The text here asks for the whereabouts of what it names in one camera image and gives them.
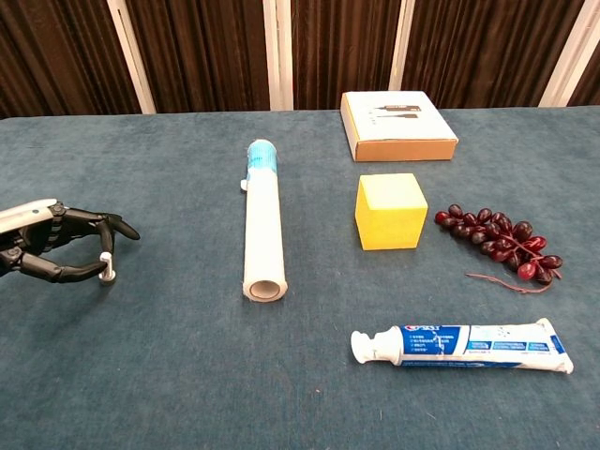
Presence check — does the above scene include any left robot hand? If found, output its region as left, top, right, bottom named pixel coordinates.
left=0, top=198, right=142, bottom=284

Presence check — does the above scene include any small metal bolt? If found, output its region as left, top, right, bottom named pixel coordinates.
left=98, top=251, right=116, bottom=285

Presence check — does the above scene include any teal felt table cover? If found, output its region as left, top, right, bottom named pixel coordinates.
left=0, top=106, right=600, bottom=450

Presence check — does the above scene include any white roll with blue cap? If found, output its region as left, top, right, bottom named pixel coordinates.
left=241, top=138, right=288, bottom=304

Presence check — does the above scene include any dark brown pleated curtain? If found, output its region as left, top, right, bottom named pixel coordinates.
left=0, top=0, right=600, bottom=119

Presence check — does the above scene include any yellow foam cube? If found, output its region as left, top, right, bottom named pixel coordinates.
left=354, top=172, right=429, bottom=252

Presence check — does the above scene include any white flat cardboard box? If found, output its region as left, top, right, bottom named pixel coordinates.
left=339, top=91, right=459, bottom=163

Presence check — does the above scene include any white and blue toothpaste tube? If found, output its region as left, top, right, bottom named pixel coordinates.
left=350, top=317, right=576, bottom=375

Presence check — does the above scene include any dark red grape bunch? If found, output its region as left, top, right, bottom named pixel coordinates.
left=434, top=202, right=564, bottom=294

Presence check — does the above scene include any white frame post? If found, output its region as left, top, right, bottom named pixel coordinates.
left=106, top=0, right=157, bottom=115
left=262, top=0, right=294, bottom=112
left=538, top=0, right=600, bottom=108
left=388, top=0, right=416, bottom=93

